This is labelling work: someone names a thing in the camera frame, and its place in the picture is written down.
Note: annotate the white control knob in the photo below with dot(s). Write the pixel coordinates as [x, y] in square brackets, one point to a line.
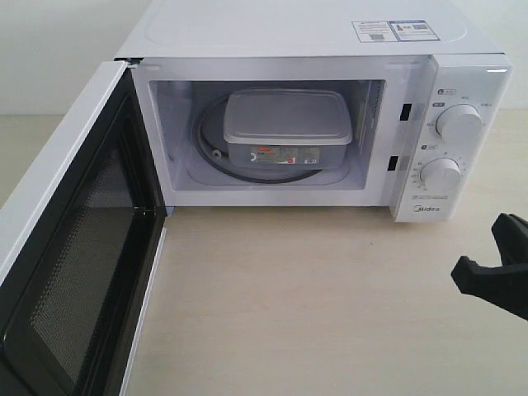
[459, 124]
[442, 174]

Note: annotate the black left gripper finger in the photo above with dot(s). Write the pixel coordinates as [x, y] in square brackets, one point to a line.
[503, 286]

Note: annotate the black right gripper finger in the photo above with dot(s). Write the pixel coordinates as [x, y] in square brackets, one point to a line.
[510, 234]

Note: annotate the lower white control knob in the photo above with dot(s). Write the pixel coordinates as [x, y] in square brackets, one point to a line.
[442, 174]

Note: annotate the upper white control knob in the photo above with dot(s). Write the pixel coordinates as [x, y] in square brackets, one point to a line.
[459, 124]

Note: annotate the white microwave oven body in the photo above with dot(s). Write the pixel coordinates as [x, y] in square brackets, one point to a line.
[188, 53]

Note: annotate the warning label sticker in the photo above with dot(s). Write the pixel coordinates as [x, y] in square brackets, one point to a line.
[394, 31]

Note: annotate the glass turntable plate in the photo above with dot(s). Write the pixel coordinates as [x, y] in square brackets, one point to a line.
[208, 136]

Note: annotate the white plastic food container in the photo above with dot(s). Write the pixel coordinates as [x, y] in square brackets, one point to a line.
[274, 128]

